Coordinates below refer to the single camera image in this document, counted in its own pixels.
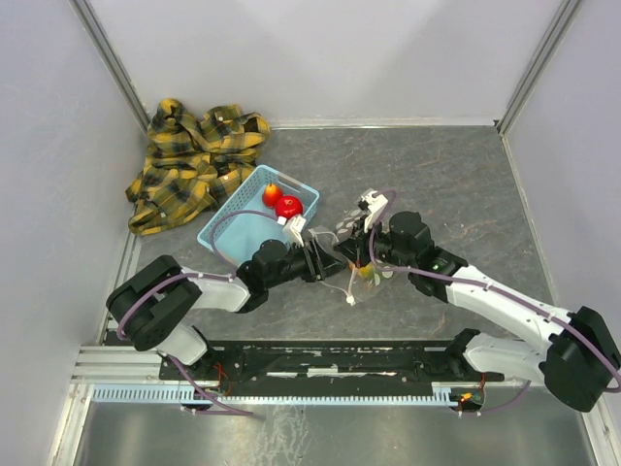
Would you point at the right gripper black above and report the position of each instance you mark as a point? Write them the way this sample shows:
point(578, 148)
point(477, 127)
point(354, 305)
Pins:
point(354, 247)

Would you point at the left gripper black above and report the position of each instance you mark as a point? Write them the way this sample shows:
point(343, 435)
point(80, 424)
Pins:
point(320, 262)

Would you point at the clear polka dot zip bag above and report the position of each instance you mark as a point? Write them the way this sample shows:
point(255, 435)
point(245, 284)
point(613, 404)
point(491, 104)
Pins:
point(357, 282)

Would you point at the red fake apple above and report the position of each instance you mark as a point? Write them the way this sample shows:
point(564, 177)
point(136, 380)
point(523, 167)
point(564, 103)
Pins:
point(288, 206)

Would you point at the yellow orange fake fruit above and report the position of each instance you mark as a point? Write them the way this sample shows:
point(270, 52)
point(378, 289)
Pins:
point(367, 273)

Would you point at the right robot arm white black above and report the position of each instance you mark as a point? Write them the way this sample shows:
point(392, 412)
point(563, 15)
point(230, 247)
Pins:
point(571, 353)

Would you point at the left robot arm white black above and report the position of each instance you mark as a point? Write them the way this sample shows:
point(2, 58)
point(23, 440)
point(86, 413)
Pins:
point(151, 307)

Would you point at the light blue plastic basket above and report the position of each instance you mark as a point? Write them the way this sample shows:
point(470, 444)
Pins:
point(237, 230)

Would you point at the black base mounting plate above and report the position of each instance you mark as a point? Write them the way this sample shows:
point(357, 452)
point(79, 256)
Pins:
point(335, 368)

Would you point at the yellow plaid shirt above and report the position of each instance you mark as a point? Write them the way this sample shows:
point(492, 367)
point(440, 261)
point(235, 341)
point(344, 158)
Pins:
point(193, 164)

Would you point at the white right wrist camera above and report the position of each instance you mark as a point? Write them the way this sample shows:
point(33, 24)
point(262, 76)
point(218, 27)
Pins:
point(372, 204)

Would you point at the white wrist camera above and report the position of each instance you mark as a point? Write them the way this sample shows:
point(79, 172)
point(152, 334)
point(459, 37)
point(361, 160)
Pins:
point(292, 229)
point(372, 204)

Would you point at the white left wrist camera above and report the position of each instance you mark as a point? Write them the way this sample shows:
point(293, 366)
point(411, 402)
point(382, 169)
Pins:
point(292, 229)

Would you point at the aluminium frame rail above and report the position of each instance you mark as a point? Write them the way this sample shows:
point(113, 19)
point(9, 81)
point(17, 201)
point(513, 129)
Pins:
point(101, 42)

